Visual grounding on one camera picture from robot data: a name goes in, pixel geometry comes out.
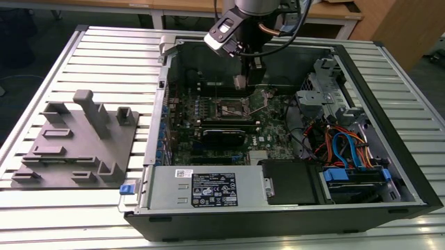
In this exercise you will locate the silver CPU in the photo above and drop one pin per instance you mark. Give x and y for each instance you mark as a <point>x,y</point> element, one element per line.
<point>239,82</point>

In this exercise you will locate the green motherboard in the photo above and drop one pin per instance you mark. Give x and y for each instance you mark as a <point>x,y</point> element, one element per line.
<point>274,127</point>

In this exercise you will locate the green RAM stick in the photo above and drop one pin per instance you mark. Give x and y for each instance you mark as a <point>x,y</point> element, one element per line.
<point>229,127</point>

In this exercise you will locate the blue case latch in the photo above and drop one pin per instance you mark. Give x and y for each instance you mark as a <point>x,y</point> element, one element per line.
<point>126,189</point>

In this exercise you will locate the graphics card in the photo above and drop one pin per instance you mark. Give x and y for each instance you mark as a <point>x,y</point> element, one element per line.
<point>222,138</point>

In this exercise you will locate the silver power supply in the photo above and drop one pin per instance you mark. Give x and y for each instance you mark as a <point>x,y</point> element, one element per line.
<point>167,187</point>

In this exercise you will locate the CPU socket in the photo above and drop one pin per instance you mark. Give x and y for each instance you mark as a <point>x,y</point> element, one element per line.
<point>231,104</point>

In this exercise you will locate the black plastic shroud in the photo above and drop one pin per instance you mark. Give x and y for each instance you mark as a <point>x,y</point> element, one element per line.
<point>291,182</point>

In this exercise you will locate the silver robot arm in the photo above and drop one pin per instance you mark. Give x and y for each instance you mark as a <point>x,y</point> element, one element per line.
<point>255,6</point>

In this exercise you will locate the grey parts rack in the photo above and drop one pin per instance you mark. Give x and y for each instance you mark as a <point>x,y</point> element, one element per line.
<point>79,156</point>

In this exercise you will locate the wooden cabinet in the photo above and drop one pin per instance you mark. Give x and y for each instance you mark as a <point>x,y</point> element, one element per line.
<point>400,31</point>

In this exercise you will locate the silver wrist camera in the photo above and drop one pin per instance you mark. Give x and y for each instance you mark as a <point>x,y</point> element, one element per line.
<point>222,34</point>

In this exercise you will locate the metal drive cage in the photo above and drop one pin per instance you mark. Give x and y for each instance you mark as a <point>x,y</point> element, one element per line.
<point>313,99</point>

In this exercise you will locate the silver chipset heatsink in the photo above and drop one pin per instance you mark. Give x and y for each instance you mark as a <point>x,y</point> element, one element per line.
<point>258,155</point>

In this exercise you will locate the hard disk in blue carrier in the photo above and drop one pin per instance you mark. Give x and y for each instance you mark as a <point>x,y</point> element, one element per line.
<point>336,175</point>

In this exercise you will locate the grey plastic bracket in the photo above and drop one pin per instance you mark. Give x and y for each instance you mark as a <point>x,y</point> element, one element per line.
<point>167,43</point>

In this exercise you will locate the black PC case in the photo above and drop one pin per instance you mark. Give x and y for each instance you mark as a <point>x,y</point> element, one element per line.
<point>278,226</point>

